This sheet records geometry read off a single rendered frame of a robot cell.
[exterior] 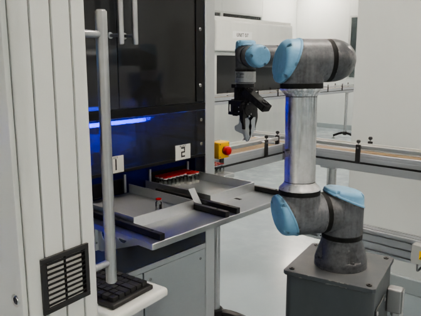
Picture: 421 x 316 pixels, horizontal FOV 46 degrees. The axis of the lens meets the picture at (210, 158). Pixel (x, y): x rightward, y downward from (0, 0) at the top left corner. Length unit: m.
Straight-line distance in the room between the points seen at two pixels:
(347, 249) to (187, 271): 0.88
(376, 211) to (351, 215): 1.82
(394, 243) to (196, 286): 0.99
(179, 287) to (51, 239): 1.19
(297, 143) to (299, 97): 0.12
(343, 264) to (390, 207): 1.77
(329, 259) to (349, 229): 0.10
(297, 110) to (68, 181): 0.64
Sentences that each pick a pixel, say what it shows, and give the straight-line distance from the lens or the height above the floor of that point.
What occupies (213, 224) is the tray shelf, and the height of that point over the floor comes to 0.87.
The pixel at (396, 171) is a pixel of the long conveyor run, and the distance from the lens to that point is 2.50.
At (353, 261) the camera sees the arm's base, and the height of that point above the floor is 0.82.
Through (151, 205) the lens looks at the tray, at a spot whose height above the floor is 0.88.
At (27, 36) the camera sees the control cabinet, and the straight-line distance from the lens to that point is 0.96.
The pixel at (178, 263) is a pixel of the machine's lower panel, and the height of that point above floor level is 0.56.
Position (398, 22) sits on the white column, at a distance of 3.13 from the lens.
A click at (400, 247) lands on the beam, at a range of 2.61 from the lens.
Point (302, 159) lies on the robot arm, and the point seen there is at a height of 1.12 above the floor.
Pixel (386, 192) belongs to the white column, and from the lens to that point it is 3.22.
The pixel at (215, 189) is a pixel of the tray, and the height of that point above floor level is 0.88.
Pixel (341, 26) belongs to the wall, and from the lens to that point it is 10.66.
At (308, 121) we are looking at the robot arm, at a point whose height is 1.22.
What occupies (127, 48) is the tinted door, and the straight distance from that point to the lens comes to 1.81.
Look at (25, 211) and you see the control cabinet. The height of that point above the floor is 1.10.
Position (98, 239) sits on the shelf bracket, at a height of 0.77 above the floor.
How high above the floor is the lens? 1.38
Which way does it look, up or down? 11 degrees down
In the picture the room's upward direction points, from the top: straight up
